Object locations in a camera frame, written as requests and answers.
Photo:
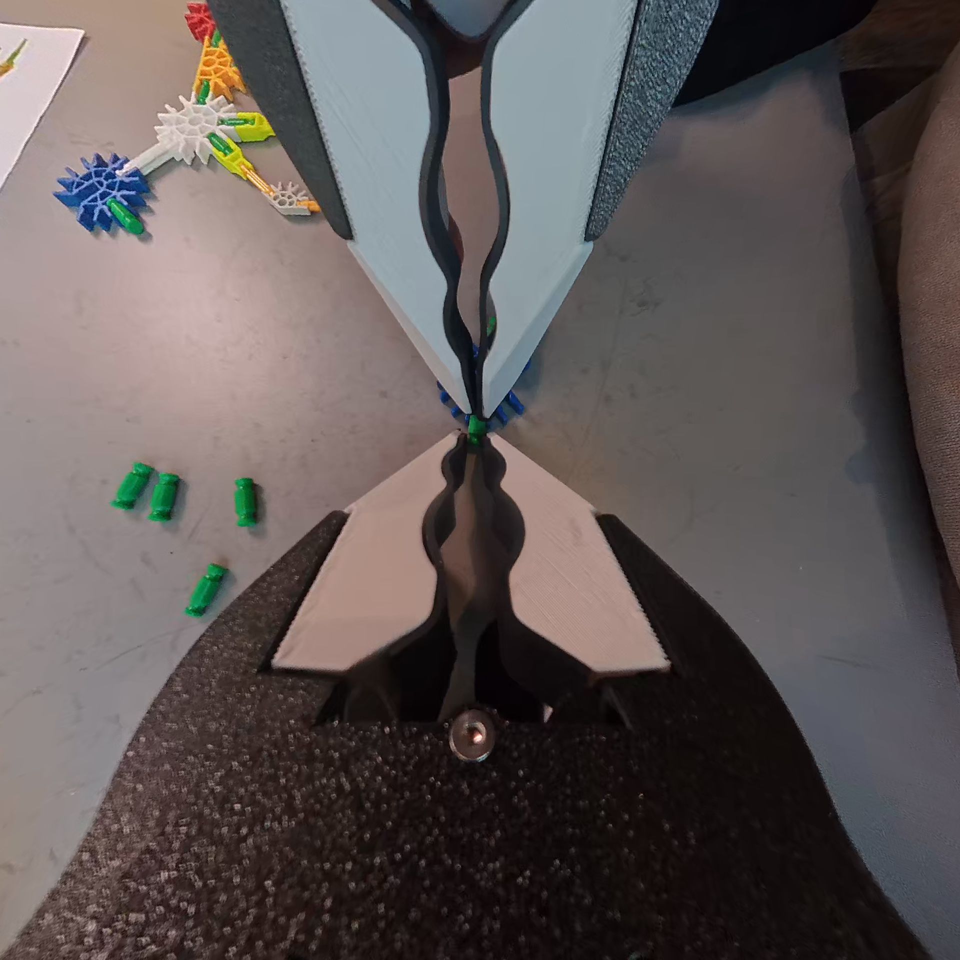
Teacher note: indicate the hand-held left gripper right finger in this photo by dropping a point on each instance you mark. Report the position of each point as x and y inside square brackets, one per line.
[585, 592]

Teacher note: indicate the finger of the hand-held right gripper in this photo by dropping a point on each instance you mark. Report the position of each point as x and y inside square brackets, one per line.
[360, 150]
[555, 150]

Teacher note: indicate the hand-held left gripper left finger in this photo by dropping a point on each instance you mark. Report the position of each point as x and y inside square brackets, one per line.
[367, 592]

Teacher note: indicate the multicoloured construction toy model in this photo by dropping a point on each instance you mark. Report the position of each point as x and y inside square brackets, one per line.
[195, 127]

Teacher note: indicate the blue snowflake connector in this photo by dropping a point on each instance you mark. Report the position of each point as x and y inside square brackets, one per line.
[97, 187]
[448, 397]

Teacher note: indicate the grey desk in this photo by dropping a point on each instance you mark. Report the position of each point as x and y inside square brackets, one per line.
[712, 375]

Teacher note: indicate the white instruction sheet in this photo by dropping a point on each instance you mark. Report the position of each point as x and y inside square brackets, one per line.
[30, 82]

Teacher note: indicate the person's beige jacket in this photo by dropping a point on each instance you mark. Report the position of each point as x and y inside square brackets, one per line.
[930, 300]

